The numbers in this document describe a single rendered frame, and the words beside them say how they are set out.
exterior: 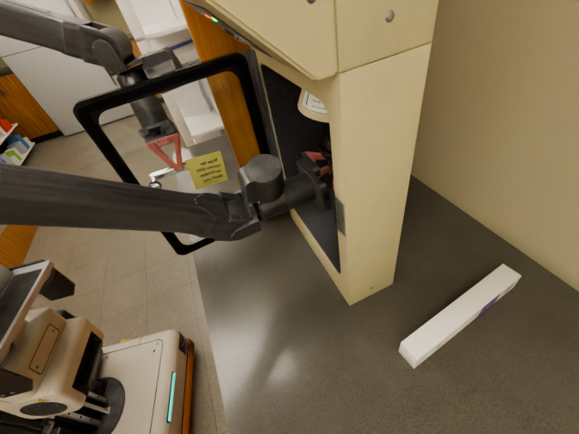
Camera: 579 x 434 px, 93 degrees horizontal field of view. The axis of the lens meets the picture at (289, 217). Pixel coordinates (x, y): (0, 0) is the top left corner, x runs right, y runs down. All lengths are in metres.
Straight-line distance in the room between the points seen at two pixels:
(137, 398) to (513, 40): 1.64
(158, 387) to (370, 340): 1.07
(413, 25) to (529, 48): 0.38
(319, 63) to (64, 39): 0.49
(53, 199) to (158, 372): 1.22
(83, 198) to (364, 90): 0.33
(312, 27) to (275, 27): 0.03
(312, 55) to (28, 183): 0.30
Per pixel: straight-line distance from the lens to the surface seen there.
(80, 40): 0.67
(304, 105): 0.46
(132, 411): 1.52
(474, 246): 0.78
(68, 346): 1.09
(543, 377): 0.67
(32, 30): 0.71
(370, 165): 0.38
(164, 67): 0.65
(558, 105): 0.69
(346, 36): 0.30
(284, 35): 0.27
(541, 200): 0.76
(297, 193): 0.50
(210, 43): 0.64
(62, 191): 0.38
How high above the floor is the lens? 1.51
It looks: 44 degrees down
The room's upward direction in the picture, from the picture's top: 14 degrees counter-clockwise
